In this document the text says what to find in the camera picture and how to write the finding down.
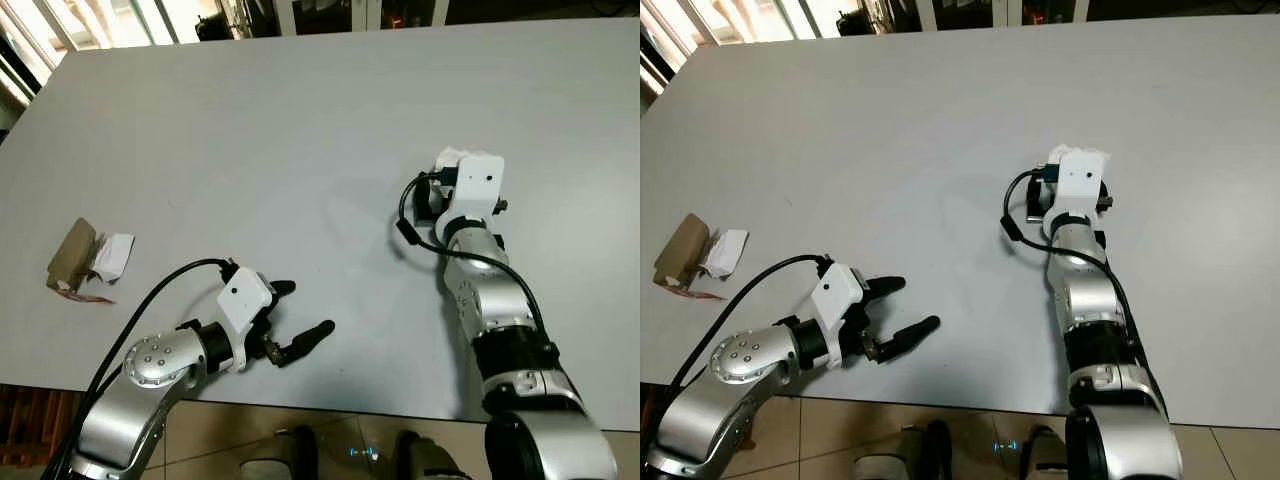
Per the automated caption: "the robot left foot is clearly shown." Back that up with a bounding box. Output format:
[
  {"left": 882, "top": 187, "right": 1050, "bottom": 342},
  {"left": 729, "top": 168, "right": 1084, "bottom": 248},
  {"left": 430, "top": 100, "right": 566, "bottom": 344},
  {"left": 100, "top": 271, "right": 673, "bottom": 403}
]
[
  {"left": 855, "top": 420, "right": 951, "bottom": 480},
  {"left": 238, "top": 425, "right": 319, "bottom": 480}
]

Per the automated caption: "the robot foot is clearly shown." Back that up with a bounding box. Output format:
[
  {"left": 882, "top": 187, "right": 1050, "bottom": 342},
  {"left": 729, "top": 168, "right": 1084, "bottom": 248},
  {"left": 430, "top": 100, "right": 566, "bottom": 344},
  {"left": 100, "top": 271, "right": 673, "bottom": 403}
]
[
  {"left": 395, "top": 430, "right": 471, "bottom": 480},
  {"left": 1020, "top": 425, "right": 1071, "bottom": 480},
  {"left": 855, "top": 420, "right": 951, "bottom": 480},
  {"left": 238, "top": 425, "right": 319, "bottom": 480}
]

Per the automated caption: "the white crumpled paper wrapper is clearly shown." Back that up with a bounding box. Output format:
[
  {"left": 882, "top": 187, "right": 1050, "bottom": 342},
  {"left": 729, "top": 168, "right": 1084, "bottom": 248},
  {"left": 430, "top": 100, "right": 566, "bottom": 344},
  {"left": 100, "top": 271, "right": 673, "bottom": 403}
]
[
  {"left": 700, "top": 229, "right": 749, "bottom": 279},
  {"left": 90, "top": 233, "right": 135, "bottom": 283}
]

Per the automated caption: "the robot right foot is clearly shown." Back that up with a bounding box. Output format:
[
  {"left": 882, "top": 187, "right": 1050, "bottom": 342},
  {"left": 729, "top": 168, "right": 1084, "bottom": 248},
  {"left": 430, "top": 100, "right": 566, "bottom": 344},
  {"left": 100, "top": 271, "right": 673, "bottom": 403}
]
[
  {"left": 1020, "top": 425, "right": 1071, "bottom": 480},
  {"left": 395, "top": 430, "right": 471, "bottom": 480}
]

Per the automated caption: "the brown crumpled paper bag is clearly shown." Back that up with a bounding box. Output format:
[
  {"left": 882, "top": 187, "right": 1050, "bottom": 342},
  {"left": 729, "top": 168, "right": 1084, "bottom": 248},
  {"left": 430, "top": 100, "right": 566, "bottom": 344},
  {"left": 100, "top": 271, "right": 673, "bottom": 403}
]
[
  {"left": 654, "top": 213, "right": 709, "bottom": 288},
  {"left": 46, "top": 218, "right": 98, "bottom": 293}
]

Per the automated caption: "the brown wooden furniture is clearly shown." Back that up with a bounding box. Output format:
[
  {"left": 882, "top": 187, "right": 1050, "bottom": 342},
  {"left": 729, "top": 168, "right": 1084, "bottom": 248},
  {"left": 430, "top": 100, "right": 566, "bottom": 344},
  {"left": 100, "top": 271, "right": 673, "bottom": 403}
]
[
  {"left": 640, "top": 385, "right": 669, "bottom": 441},
  {"left": 0, "top": 385, "right": 81, "bottom": 469}
]

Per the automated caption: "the black object by window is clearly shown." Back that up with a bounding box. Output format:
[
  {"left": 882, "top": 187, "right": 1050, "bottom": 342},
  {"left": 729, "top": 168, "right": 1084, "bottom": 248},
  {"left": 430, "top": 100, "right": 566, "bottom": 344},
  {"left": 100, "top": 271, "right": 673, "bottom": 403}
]
[
  {"left": 835, "top": 8, "right": 891, "bottom": 37},
  {"left": 193, "top": 10, "right": 251, "bottom": 41}
]

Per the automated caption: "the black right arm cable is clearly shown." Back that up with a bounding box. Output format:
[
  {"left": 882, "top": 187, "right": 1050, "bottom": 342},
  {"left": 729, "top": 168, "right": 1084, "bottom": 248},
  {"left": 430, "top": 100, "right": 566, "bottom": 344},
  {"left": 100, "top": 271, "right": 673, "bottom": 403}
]
[
  {"left": 1002, "top": 168, "right": 1151, "bottom": 361},
  {"left": 397, "top": 172, "right": 551, "bottom": 346}
]

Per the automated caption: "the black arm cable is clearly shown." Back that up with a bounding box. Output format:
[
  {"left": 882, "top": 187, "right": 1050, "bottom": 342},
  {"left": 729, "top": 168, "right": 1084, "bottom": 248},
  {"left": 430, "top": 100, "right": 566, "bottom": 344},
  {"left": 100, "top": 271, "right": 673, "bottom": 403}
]
[
  {"left": 1002, "top": 168, "right": 1151, "bottom": 361},
  {"left": 397, "top": 172, "right": 551, "bottom": 346},
  {"left": 45, "top": 258, "right": 239, "bottom": 479},
  {"left": 650, "top": 254, "right": 833, "bottom": 451}
]

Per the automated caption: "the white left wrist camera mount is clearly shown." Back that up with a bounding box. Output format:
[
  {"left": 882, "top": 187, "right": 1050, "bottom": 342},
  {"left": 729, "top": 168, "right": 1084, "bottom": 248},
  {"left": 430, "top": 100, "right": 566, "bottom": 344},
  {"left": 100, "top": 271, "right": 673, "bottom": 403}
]
[
  {"left": 216, "top": 266, "right": 275, "bottom": 373},
  {"left": 810, "top": 263, "right": 869, "bottom": 366}
]

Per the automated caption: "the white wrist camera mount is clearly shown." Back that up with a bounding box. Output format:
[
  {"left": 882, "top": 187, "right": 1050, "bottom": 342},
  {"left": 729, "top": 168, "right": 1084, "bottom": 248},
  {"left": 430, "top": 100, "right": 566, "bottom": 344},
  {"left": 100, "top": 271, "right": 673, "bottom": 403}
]
[
  {"left": 440, "top": 152, "right": 506, "bottom": 241},
  {"left": 216, "top": 266, "right": 275, "bottom": 373},
  {"left": 1043, "top": 148, "right": 1113, "bottom": 236},
  {"left": 810, "top": 263, "right": 869, "bottom": 366}
]

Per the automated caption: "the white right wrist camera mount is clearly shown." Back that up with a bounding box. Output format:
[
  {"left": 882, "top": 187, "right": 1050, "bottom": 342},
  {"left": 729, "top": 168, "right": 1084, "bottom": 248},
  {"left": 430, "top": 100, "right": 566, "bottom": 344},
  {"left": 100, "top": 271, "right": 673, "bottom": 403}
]
[
  {"left": 1043, "top": 148, "right": 1113, "bottom": 236},
  {"left": 440, "top": 152, "right": 506, "bottom": 241}
]

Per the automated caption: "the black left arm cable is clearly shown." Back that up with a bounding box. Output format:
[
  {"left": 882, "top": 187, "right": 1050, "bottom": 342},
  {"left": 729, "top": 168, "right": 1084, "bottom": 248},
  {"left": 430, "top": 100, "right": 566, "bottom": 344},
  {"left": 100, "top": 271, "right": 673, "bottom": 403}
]
[
  {"left": 45, "top": 258, "right": 239, "bottom": 479},
  {"left": 650, "top": 254, "right": 833, "bottom": 451}
]

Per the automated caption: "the white window frame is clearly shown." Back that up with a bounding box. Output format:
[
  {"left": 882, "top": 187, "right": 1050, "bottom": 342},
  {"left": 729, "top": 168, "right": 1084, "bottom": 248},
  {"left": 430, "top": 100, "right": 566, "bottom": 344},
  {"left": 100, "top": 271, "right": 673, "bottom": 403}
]
[
  {"left": 640, "top": 0, "right": 1091, "bottom": 96},
  {"left": 0, "top": 0, "right": 451, "bottom": 106}
]

